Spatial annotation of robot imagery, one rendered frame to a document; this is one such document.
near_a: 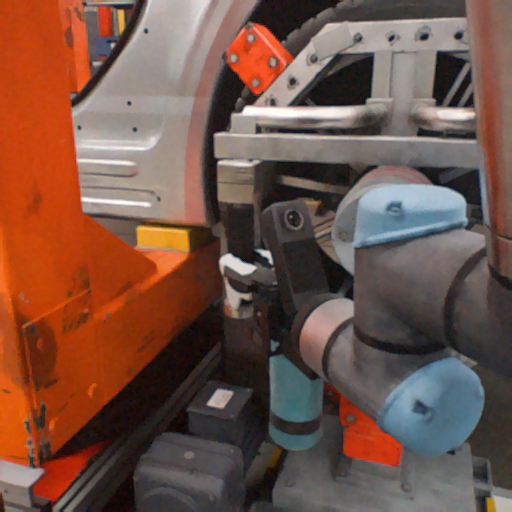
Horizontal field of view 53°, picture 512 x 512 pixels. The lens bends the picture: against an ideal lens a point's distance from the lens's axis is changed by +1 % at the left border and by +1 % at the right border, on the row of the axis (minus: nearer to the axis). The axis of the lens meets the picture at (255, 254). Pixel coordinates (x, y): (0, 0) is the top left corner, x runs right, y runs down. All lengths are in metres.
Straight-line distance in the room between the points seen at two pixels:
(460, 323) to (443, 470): 1.00
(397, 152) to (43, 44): 0.46
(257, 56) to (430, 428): 0.61
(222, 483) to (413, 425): 0.60
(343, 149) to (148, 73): 0.64
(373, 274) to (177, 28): 0.85
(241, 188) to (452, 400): 0.35
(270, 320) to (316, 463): 0.75
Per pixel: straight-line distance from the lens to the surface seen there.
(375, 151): 0.61
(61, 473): 1.24
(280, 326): 0.56
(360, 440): 0.99
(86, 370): 0.86
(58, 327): 0.79
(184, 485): 0.96
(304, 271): 0.52
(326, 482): 1.23
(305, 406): 0.84
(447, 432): 0.41
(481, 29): 0.24
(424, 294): 0.34
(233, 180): 0.63
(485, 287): 0.31
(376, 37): 0.81
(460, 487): 1.28
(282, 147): 0.64
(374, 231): 0.36
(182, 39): 1.13
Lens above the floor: 1.04
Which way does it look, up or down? 18 degrees down
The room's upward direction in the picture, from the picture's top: straight up
